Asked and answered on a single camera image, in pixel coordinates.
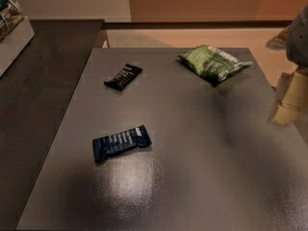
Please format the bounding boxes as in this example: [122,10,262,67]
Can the white display box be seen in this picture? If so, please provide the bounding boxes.
[0,17,35,77]

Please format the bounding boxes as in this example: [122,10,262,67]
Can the snack bags in box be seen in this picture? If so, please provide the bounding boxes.
[0,0,24,41]

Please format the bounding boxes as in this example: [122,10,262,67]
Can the green jalapeno chip bag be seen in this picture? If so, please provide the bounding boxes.
[179,45,252,86]

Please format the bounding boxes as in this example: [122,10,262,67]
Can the dark blue snack bar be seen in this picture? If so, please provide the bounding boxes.
[92,125,152,163]

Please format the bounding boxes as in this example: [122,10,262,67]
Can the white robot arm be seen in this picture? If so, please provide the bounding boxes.
[269,6,308,125]

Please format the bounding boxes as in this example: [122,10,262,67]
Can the black snack bar wrapper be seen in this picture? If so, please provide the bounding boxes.
[104,64,142,91]

